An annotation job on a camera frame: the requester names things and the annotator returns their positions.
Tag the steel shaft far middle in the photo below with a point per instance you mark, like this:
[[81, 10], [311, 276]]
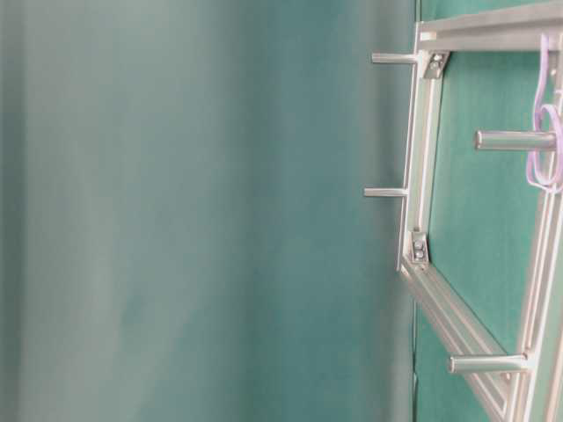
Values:
[[385, 192]]

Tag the steel shaft with band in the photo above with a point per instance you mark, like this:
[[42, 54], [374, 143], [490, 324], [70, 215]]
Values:
[[515, 140]]

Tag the steel shaft near corner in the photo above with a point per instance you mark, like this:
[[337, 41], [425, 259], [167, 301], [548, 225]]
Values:
[[487, 363]]

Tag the steel shaft far upper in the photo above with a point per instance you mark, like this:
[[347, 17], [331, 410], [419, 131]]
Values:
[[385, 58]]

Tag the green table cloth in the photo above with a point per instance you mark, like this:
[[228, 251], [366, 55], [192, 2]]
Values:
[[484, 208]]

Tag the aluminium extrusion frame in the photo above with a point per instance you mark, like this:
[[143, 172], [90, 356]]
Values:
[[535, 395]]

